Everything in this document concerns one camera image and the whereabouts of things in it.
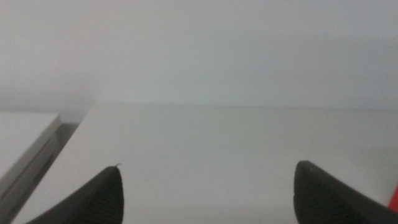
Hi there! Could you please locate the red cube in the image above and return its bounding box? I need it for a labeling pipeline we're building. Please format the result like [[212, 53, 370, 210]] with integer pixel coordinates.
[[387, 184, 398, 213]]

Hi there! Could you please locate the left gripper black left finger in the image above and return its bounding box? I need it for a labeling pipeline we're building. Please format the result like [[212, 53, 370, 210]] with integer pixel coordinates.
[[24, 164, 125, 224]]

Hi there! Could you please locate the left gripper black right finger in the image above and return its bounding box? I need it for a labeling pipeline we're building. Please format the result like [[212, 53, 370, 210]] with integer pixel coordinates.
[[293, 160, 398, 224]]

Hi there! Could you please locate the white side table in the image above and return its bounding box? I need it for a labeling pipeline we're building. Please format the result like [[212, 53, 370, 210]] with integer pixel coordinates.
[[0, 111, 79, 218]]

